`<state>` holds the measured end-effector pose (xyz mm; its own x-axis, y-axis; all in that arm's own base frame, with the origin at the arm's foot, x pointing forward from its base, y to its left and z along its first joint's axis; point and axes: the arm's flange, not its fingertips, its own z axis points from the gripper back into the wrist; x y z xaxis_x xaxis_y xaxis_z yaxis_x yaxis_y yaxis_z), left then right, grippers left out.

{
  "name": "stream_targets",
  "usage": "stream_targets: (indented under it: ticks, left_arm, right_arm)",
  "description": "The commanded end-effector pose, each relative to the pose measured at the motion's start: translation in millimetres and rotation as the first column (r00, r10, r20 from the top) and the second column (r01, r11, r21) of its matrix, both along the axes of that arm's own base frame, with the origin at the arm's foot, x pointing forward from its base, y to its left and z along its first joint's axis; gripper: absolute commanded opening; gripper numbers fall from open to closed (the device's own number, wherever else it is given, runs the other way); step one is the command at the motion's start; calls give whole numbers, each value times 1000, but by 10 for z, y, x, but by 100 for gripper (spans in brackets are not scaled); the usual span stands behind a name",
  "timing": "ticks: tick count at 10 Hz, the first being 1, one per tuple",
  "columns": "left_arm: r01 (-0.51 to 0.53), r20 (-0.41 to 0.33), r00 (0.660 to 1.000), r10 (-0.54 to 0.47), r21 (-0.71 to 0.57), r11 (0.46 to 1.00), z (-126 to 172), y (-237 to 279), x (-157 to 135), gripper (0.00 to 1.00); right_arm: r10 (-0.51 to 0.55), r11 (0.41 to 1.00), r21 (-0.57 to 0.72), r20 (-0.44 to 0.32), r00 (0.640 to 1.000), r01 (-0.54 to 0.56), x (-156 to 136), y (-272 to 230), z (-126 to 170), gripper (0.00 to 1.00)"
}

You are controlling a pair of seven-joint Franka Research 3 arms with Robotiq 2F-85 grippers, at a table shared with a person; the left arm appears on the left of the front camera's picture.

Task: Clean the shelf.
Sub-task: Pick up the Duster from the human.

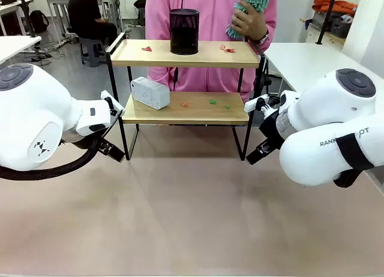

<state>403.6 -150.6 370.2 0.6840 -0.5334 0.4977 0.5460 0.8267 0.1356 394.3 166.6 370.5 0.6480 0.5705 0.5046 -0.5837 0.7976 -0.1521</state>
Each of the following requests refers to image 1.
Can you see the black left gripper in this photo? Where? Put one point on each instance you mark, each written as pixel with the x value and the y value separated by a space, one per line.
pixel 97 142

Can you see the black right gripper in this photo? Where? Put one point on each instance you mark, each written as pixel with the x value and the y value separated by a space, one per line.
pixel 271 128

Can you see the white power strip block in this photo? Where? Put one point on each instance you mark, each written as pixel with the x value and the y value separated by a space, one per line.
pixel 150 92

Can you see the red paper scrap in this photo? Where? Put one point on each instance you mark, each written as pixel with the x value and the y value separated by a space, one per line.
pixel 222 47
pixel 186 104
pixel 147 49
pixel 230 50

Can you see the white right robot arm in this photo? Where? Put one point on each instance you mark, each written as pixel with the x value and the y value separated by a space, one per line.
pixel 324 109

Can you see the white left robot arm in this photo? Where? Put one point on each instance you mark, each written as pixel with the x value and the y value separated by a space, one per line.
pixel 36 109

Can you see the two-tier wooden metal shelf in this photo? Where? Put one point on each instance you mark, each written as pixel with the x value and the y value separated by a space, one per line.
pixel 186 59

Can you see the person's left hand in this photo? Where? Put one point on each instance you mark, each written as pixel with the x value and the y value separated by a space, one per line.
pixel 250 22

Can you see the large white side table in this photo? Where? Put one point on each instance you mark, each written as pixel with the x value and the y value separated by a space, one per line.
pixel 300 61

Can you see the grey plastic stool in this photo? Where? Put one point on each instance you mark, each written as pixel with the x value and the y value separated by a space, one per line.
pixel 91 50

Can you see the black wrist watch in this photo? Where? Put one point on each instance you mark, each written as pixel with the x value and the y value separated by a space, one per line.
pixel 264 37

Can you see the black mesh pen holder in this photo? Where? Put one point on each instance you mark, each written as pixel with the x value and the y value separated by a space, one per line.
pixel 184 31

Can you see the seated person in black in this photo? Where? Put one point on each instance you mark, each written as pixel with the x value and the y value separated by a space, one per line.
pixel 84 13

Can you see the black bag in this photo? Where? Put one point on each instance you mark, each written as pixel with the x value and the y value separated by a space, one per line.
pixel 140 3

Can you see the black backpack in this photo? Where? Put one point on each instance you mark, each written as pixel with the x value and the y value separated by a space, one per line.
pixel 39 20

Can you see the grey storage crate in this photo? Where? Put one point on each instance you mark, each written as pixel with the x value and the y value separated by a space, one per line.
pixel 340 26

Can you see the person in pink jacket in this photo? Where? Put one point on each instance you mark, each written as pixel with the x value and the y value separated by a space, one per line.
pixel 210 7

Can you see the black stand pole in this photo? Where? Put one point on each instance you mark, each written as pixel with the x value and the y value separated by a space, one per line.
pixel 325 16
pixel 27 16

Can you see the orange cloth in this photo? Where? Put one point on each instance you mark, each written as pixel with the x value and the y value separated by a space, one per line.
pixel 333 4

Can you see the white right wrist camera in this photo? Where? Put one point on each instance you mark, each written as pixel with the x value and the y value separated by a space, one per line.
pixel 250 105

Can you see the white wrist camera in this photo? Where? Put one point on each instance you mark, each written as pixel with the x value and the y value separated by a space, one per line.
pixel 250 105
pixel 105 95

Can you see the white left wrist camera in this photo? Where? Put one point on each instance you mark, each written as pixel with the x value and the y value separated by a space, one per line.
pixel 105 95

